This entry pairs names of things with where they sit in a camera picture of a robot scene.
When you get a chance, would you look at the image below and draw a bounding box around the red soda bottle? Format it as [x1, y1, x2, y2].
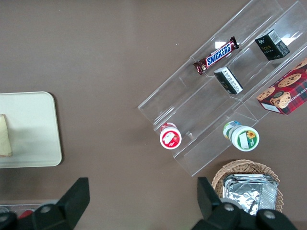
[17, 208, 34, 219]

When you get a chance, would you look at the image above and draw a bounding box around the small black carton box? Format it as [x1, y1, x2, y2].
[254, 29, 291, 61]
[213, 67, 244, 95]

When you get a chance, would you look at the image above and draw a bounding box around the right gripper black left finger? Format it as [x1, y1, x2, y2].
[31, 177, 91, 230]

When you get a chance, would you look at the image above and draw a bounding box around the clear acrylic stepped stand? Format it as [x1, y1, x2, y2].
[137, 0, 307, 178]

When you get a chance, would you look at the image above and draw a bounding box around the cream rectangular plastic tray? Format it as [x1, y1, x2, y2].
[0, 91, 63, 169]

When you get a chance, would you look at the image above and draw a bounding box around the light tan wicker basket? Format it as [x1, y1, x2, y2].
[212, 160, 284, 214]

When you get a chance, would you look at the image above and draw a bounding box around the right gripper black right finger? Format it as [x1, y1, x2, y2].
[191, 177, 242, 230]

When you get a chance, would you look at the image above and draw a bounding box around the clear acrylic bottle rack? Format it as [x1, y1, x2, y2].
[0, 203, 58, 216]

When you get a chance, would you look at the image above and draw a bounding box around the triangular sandwich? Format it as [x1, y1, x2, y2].
[0, 114, 13, 158]

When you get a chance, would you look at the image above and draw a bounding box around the green lid yogurt cup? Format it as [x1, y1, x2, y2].
[223, 120, 260, 152]

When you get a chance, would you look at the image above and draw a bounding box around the brown Snickers bar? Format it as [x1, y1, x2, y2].
[193, 36, 240, 76]

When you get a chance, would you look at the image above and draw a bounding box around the stack of foil trays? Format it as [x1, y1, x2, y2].
[222, 174, 279, 217]

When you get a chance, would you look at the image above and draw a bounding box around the red plaid cookie box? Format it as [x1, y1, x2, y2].
[256, 57, 307, 116]

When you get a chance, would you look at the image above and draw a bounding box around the red lid yogurt cup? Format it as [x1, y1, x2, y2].
[159, 122, 182, 150]

